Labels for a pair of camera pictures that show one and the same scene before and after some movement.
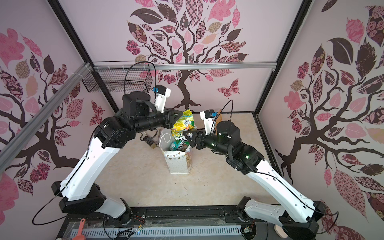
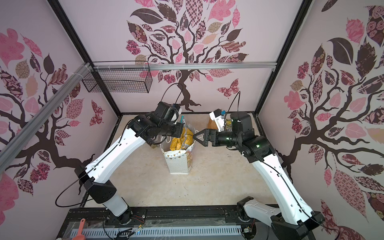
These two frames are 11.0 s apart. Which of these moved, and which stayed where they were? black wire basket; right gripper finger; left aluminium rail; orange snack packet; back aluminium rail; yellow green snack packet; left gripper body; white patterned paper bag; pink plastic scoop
Moved: yellow green snack packet; left gripper body; orange snack packet; right gripper finger
Stayed: pink plastic scoop; left aluminium rail; black wire basket; back aluminium rail; white patterned paper bag
